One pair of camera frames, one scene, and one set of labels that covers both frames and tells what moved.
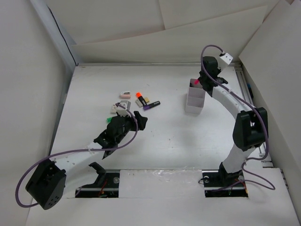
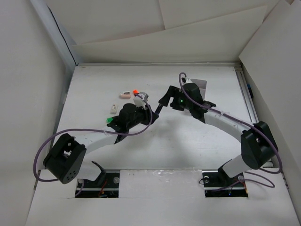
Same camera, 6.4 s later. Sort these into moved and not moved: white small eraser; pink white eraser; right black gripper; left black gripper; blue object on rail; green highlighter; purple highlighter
Moved: left black gripper; purple highlighter; right black gripper
Not moved: blue object on rail; pink white eraser; white small eraser; green highlighter
